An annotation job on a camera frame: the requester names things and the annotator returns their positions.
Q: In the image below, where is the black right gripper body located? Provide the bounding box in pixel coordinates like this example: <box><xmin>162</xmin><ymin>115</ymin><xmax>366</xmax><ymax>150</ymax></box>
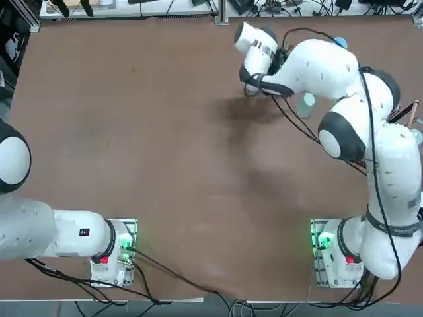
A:
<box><xmin>269</xmin><ymin>46</ymin><xmax>290</xmax><ymax>75</ymax></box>

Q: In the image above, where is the pale green plastic cup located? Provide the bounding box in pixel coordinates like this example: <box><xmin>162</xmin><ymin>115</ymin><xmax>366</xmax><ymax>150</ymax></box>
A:
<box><xmin>296</xmin><ymin>92</ymin><xmax>316</xmax><ymax>120</ymax></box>

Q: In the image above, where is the black red power strip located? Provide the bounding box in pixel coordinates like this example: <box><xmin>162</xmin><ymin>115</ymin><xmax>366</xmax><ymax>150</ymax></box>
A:
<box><xmin>263</xmin><ymin>0</ymin><xmax>289</xmax><ymax>11</ymax></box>

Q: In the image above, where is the long black power brick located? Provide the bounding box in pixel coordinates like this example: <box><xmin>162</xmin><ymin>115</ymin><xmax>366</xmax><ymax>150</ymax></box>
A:
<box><xmin>358</xmin><ymin>0</ymin><xmax>417</xmax><ymax>7</ymax></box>

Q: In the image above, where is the wooden board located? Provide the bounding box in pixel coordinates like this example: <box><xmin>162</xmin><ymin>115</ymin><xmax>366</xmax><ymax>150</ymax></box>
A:
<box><xmin>45</xmin><ymin>0</ymin><xmax>117</xmax><ymax>15</ymax></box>

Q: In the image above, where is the aluminium frame post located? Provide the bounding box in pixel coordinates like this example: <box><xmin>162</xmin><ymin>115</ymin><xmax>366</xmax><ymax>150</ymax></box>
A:
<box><xmin>215</xmin><ymin>0</ymin><xmax>229</xmax><ymax>25</ymax></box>

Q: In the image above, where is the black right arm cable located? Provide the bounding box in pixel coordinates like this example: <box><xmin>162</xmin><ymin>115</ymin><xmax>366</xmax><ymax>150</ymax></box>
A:
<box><xmin>274</xmin><ymin>27</ymin><xmax>404</xmax><ymax>304</ymax></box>

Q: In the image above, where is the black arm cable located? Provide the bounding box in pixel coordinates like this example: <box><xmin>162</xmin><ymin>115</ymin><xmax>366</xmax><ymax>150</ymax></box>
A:
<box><xmin>24</xmin><ymin>247</ymin><xmax>252</xmax><ymax>306</ymax></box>
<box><xmin>274</xmin><ymin>27</ymin><xmax>404</xmax><ymax>304</ymax></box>

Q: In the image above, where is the black wire cup rack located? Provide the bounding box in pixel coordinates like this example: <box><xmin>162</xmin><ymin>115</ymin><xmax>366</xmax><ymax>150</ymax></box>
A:
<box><xmin>385</xmin><ymin>101</ymin><xmax>423</xmax><ymax>130</ymax></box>

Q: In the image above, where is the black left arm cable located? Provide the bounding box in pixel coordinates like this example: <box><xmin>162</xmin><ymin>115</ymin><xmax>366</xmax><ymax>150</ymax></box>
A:
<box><xmin>24</xmin><ymin>247</ymin><xmax>252</xmax><ymax>306</ymax></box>

